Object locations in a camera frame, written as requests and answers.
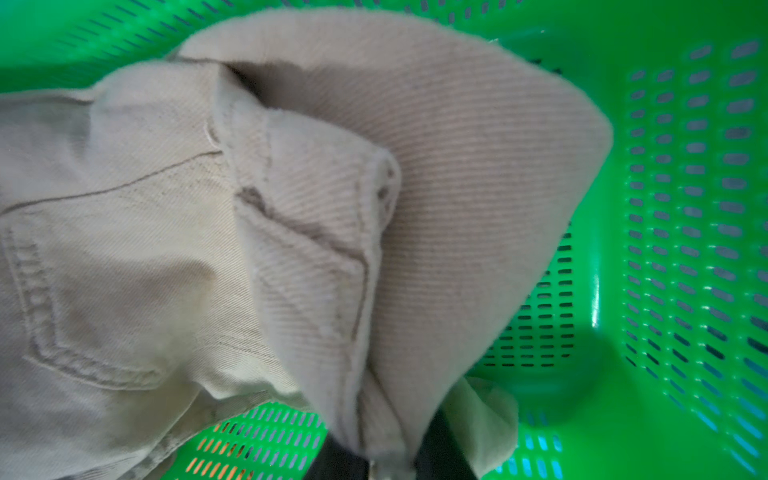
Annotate khaki pants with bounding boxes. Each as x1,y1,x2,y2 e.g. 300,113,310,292
1,9,613,479

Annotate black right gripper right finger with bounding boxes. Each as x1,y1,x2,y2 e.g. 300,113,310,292
415,410,477,480

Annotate green plastic basket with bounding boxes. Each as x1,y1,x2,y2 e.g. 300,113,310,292
0,0,768,480

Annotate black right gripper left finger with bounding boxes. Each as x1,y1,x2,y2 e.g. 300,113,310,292
303,434,370,480

